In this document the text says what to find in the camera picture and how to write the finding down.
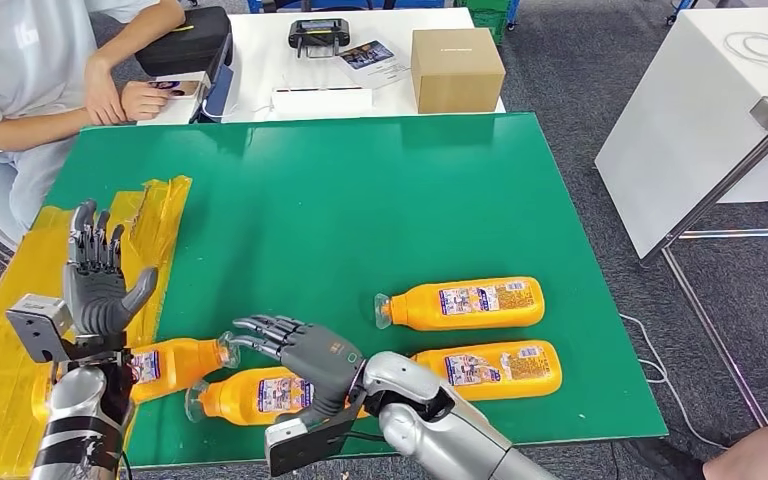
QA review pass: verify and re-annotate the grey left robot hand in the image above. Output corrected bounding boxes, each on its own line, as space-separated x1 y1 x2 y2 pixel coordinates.
62 199 160 339

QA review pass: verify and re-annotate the person's right hand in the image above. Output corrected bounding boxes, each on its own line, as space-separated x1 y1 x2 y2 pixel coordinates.
120 80 177 123

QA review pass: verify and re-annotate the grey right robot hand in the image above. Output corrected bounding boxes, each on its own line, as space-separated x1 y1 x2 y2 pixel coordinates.
231 314 367 429

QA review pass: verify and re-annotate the person's left hand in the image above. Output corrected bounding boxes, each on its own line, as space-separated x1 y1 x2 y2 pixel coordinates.
82 56 127 127

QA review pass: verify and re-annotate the orange detergent bottle clear cap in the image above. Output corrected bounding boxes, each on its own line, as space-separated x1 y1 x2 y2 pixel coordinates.
373 276 547 333
31 331 241 425
183 366 372 427
410 339 564 403

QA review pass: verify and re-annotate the phone showing picture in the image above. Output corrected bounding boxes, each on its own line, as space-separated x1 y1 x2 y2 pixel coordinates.
148 72 212 101

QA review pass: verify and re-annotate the black carry case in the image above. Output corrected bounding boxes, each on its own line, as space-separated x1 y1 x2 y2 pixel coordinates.
133 5 234 79

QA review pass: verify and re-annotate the person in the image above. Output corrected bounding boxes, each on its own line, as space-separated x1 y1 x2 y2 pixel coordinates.
0 0 187 233

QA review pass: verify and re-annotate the flat white box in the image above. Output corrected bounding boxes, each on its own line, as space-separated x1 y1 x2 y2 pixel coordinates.
269 86 375 122

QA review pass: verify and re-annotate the black handheld controller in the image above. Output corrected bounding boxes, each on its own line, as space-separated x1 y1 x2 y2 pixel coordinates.
287 17 351 60

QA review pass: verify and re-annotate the printed booklet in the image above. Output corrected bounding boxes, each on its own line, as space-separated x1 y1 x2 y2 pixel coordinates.
337 39 412 91

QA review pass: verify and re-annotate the brown cardboard box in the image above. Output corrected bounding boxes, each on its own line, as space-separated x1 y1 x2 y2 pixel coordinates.
410 27 507 115

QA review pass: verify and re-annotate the green plastic crate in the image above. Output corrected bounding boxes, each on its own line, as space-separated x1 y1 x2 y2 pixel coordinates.
455 0 514 44

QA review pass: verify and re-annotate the white side table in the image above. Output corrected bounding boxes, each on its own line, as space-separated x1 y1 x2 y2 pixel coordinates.
594 6 768 429

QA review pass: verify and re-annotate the person's leg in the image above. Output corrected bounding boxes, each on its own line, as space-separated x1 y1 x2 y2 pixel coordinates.
624 413 768 480

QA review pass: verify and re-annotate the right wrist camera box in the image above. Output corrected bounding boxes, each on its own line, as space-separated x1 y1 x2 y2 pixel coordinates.
264 390 367 478

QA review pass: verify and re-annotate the white floor cable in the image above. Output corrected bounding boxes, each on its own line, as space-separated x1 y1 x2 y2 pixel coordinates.
619 312 768 452

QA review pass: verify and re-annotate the coiled white cable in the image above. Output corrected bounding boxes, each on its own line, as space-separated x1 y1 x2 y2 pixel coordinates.
723 29 768 81

